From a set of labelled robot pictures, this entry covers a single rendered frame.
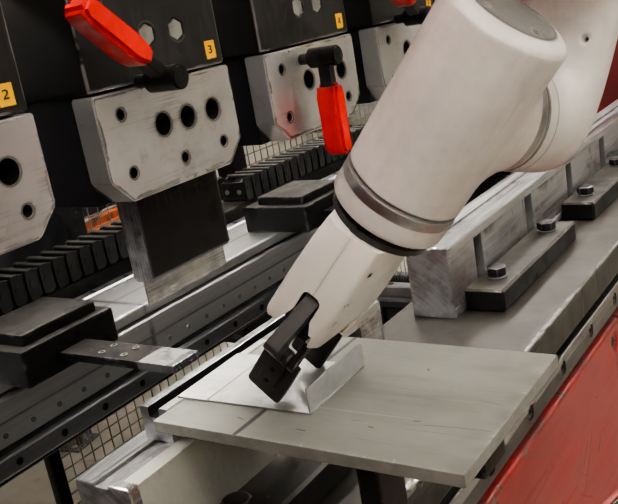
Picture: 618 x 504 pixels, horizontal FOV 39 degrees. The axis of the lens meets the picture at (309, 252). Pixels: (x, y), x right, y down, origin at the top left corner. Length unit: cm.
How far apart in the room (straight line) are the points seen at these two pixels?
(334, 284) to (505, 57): 19
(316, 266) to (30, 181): 19
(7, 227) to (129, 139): 12
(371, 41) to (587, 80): 38
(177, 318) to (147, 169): 46
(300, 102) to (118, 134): 23
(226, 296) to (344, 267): 58
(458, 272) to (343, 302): 56
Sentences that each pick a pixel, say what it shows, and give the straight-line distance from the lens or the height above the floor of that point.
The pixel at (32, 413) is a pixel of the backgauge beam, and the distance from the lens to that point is 95.
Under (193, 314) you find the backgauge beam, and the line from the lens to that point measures 110.
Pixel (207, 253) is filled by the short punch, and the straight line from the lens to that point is 75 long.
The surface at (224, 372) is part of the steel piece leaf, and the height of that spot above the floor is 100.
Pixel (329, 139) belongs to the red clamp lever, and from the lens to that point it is 80.
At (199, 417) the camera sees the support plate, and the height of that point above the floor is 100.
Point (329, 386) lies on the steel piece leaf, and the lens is 67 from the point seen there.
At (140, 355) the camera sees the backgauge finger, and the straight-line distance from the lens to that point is 83.
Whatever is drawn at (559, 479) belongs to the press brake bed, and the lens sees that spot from 117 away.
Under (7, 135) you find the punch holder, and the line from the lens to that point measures 57.
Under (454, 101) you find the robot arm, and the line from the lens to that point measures 52.
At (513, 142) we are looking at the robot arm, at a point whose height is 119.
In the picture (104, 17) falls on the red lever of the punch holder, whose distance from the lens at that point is 58.
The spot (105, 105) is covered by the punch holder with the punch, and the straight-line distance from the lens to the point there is 62.
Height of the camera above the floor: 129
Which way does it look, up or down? 16 degrees down
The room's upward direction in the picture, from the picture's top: 10 degrees counter-clockwise
